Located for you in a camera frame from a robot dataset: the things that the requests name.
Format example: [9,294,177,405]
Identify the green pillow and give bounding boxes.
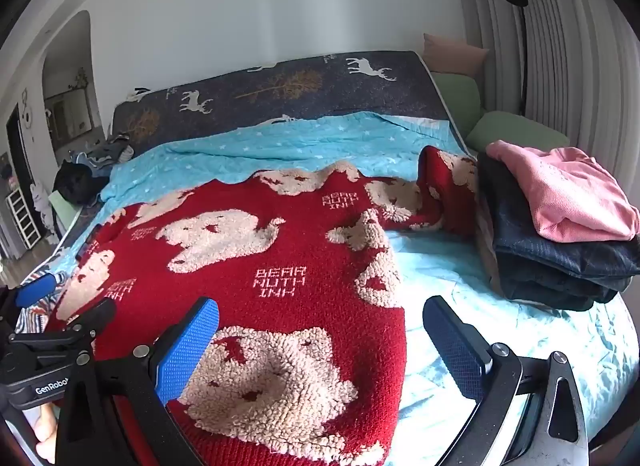
[465,110,571,154]
[431,72,483,139]

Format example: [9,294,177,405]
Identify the dark folded garment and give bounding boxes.
[477,151,640,311]

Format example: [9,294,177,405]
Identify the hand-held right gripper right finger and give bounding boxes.
[422,296,591,466]

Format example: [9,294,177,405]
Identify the pile of mixed clothes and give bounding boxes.
[75,133,136,169]

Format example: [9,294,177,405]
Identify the pink pillow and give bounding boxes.
[422,33,490,77]

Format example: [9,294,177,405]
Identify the pink folded garment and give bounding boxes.
[486,140,640,243]

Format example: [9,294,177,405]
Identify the black bag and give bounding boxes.
[52,162,108,205]

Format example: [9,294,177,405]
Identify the white pleated curtain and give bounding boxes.
[450,0,640,157]

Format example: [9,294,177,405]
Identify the striped knit cloth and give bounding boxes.
[15,271,76,337]

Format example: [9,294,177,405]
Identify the white shelf rack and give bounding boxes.
[6,191,42,249]

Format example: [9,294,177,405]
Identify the light blue star blanket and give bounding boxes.
[30,110,640,466]

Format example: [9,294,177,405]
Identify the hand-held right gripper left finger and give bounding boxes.
[55,297,221,466]

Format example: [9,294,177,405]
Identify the dark deer print bed sheet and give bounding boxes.
[50,50,468,247]

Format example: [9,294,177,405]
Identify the red bear pattern sweater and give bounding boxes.
[45,145,478,466]

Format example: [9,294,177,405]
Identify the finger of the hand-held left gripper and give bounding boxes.
[7,298,117,347]
[0,273,57,333]

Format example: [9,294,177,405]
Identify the person's left hand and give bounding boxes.
[31,403,57,464]

